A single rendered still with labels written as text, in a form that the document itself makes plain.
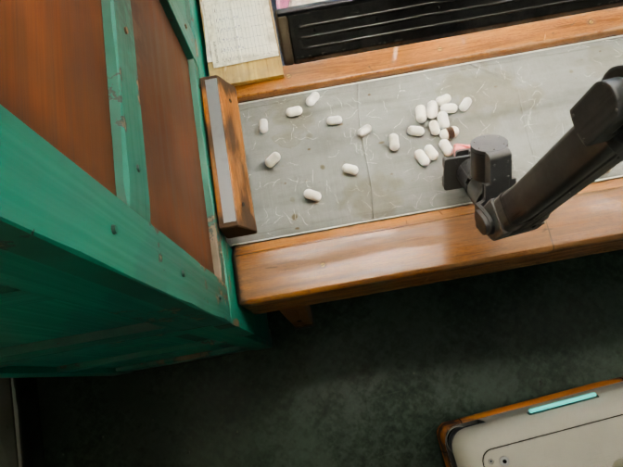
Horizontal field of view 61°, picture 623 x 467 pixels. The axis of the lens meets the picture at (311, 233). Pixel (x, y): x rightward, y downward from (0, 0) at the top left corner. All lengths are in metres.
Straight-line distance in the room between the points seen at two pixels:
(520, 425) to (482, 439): 0.11
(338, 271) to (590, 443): 0.87
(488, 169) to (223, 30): 0.62
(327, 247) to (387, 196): 0.16
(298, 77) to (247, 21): 0.16
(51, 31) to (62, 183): 0.14
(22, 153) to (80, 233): 0.07
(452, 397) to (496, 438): 0.29
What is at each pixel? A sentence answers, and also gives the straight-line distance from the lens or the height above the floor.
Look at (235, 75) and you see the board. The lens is 1.12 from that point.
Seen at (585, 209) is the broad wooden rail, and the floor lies 0.76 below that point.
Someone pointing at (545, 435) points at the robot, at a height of 0.28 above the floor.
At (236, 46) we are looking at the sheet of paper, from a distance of 1.15.
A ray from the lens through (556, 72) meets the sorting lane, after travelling 1.23.
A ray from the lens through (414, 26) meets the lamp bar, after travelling 0.81.
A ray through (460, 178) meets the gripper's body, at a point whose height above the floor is 0.83.
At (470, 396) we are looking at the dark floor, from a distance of 1.77.
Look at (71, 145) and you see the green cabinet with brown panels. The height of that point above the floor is 1.35.
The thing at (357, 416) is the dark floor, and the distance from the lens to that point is 1.72.
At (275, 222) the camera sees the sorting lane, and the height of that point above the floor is 0.74.
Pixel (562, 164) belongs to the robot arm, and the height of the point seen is 1.15.
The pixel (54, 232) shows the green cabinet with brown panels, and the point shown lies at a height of 1.41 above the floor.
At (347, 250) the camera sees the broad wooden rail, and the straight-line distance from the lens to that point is 0.98.
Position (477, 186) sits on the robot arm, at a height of 0.88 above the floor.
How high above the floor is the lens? 1.72
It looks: 75 degrees down
